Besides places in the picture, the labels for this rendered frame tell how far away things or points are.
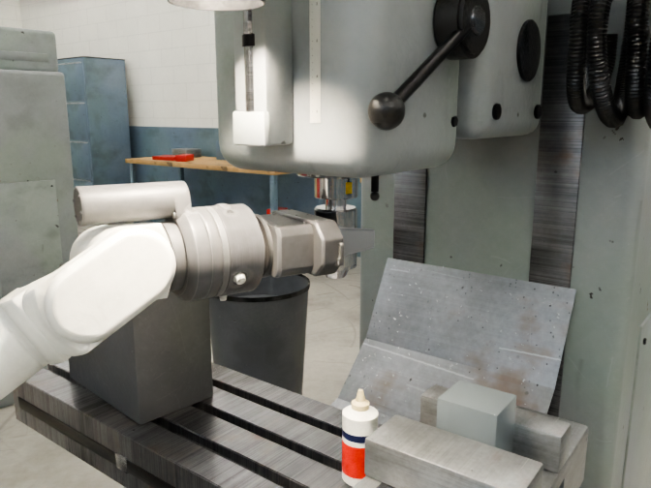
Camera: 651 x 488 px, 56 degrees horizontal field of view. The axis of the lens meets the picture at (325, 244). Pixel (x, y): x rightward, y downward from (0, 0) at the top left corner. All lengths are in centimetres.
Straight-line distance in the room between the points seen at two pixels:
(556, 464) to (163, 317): 51
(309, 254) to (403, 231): 47
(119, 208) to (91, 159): 729
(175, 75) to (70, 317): 710
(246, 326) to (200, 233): 202
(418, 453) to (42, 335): 33
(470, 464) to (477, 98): 37
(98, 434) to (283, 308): 171
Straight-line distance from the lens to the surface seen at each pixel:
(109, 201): 55
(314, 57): 55
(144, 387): 86
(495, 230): 98
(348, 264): 65
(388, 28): 55
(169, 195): 56
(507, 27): 73
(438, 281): 102
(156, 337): 85
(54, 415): 102
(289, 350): 266
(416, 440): 60
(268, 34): 55
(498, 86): 71
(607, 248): 93
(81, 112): 791
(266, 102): 54
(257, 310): 253
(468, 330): 98
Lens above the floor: 137
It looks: 12 degrees down
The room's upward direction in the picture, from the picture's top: straight up
